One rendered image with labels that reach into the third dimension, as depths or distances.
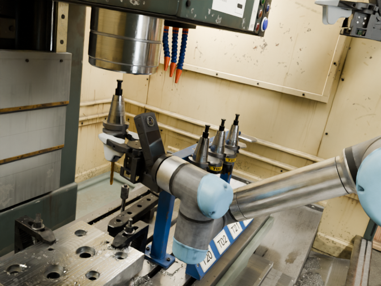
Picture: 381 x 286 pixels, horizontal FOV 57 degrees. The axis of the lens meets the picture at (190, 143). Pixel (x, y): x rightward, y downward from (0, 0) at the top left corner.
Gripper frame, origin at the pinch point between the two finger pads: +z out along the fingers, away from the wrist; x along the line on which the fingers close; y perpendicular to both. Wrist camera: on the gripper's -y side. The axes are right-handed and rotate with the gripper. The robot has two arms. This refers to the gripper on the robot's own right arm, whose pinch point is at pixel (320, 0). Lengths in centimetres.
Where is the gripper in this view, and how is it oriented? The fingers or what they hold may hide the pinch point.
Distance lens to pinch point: 102.4
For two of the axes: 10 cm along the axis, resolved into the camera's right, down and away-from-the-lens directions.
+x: 0.0, -3.2, 9.5
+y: -1.7, 9.4, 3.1
